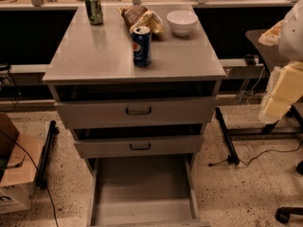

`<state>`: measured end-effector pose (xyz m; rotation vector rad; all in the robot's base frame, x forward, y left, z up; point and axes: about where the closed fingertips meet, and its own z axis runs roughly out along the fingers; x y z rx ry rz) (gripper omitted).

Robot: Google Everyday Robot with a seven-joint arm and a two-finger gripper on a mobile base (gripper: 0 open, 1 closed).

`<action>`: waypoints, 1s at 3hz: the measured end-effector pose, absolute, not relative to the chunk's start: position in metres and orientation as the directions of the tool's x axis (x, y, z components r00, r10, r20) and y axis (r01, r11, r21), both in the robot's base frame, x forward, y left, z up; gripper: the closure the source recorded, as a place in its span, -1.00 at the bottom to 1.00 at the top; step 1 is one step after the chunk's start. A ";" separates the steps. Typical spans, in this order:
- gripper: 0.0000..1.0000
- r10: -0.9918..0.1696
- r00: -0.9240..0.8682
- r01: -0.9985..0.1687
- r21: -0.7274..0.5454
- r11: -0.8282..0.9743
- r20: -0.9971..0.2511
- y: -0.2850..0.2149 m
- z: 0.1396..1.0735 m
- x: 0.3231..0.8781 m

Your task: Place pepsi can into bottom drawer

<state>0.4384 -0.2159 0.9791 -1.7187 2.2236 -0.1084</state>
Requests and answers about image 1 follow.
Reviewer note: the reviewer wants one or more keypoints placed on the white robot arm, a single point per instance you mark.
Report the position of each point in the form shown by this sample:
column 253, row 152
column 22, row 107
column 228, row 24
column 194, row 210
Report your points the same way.
column 285, row 85

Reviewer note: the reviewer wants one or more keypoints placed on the green soda can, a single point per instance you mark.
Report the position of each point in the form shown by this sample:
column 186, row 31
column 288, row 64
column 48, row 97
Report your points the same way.
column 94, row 12

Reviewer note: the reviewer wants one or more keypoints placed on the grey drawer cabinet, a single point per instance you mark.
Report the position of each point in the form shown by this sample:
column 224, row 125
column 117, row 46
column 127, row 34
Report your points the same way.
column 138, row 128

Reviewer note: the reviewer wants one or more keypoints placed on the grey top drawer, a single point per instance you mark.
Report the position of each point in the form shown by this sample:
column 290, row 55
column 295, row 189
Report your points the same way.
column 136, row 112

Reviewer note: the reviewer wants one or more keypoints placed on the white ceramic bowl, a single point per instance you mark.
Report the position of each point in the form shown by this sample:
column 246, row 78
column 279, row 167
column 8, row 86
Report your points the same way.
column 181, row 22

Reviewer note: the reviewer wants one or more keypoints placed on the dark side table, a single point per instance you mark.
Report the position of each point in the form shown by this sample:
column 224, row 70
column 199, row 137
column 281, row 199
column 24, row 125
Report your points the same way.
column 271, row 58

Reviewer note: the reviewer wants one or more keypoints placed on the black desk foot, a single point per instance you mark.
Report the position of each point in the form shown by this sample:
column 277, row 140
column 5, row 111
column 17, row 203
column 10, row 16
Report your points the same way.
column 41, row 181
column 233, row 156

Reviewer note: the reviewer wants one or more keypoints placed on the black right desk foot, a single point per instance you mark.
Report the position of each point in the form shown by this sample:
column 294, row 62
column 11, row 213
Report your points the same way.
column 233, row 156

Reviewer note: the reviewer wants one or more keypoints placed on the blue pepsi can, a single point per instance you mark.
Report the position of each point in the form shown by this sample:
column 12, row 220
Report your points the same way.
column 142, row 38

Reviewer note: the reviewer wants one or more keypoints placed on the cardboard box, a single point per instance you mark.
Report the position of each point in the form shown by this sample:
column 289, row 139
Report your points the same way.
column 20, row 155

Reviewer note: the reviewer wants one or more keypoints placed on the black left desk foot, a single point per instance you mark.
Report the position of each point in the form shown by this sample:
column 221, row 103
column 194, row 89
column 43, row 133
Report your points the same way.
column 41, row 181

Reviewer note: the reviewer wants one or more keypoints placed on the grey middle drawer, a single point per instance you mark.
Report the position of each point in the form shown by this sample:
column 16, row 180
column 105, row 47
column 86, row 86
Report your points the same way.
column 159, row 145

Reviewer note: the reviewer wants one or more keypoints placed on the brown chip bag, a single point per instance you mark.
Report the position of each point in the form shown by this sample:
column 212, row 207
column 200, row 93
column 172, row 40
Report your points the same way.
column 135, row 16

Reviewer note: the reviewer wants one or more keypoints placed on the black chair caster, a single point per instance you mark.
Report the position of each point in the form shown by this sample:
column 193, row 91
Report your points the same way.
column 283, row 214

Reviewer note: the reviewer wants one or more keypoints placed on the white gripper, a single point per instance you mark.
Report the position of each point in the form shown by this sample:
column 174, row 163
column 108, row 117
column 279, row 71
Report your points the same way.
column 292, row 37

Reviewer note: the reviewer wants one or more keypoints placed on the grey open bottom drawer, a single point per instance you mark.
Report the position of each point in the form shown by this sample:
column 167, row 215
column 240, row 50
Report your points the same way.
column 152, row 191

